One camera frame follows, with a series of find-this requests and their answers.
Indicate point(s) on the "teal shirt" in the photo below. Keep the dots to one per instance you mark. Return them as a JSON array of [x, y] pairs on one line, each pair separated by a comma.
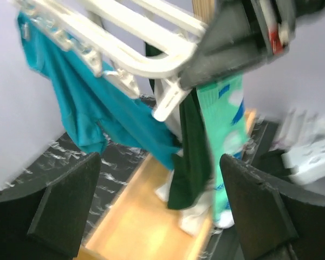
[[92, 109]]

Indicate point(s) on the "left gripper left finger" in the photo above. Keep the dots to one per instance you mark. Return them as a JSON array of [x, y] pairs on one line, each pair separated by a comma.
[[46, 217]]

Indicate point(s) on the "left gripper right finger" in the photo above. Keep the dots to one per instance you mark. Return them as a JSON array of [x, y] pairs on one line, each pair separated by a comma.
[[274, 219]]

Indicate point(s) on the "mint green sock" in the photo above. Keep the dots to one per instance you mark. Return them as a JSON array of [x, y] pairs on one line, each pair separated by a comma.
[[222, 107]]

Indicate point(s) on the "white perforated plastic basket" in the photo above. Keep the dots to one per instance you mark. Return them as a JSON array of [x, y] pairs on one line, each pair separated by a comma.
[[302, 137]]

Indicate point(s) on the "white plastic clip hanger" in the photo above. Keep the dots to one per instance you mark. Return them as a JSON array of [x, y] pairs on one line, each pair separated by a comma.
[[165, 27]]

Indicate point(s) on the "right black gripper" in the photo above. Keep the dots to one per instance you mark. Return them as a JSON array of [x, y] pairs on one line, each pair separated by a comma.
[[241, 35]]

